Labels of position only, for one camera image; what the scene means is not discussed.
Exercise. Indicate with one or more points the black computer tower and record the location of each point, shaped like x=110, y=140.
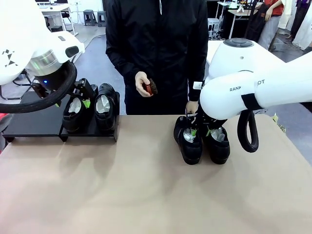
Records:
x=57, y=28

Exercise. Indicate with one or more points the dark hanging apron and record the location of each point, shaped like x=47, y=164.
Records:
x=257, y=24

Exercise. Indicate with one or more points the white paper shoe stuffing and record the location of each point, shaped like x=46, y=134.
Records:
x=74, y=106
x=218, y=134
x=188, y=135
x=103, y=104

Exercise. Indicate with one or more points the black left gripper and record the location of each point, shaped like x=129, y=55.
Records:
x=84, y=89

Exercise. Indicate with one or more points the person right forearm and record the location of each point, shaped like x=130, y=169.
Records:
x=122, y=61

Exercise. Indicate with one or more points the grey plastic bin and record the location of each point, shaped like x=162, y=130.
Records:
x=276, y=45

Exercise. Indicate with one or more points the black leather shoe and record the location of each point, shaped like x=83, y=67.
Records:
x=192, y=151
x=73, y=123
x=107, y=122
x=219, y=151

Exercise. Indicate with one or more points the white folding table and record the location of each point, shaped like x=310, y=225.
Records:
x=215, y=48

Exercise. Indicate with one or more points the person in black jacket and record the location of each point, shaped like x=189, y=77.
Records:
x=158, y=36

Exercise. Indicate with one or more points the white computer case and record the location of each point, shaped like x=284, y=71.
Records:
x=214, y=28

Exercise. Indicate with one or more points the mannequin in red shirt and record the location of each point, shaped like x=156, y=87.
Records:
x=270, y=31

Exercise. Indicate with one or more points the red wooden shoe brush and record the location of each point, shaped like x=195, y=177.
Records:
x=151, y=87

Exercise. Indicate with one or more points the red grey bundle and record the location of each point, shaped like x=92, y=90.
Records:
x=5, y=131

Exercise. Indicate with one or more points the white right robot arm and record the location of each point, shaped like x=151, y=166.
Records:
x=231, y=85

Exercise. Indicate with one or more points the black shoe stand platform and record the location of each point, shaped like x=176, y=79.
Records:
x=87, y=129
x=31, y=122

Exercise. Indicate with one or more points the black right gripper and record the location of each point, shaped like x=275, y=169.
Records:
x=203, y=120

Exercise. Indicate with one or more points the person left forearm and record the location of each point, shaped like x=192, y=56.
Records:
x=196, y=70

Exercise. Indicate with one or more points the person right hand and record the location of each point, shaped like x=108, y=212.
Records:
x=140, y=83

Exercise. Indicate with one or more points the person left hand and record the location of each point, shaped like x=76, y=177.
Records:
x=191, y=106

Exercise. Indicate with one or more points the small grey plastic stool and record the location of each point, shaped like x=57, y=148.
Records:
x=102, y=18
x=90, y=15

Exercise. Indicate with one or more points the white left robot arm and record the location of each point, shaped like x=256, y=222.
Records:
x=19, y=36

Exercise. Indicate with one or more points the dark hanging clothes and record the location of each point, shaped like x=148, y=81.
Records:
x=302, y=22

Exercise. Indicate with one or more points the white hanging garment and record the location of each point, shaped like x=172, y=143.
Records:
x=285, y=14

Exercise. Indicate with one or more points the white office desk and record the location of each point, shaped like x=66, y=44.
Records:
x=56, y=8

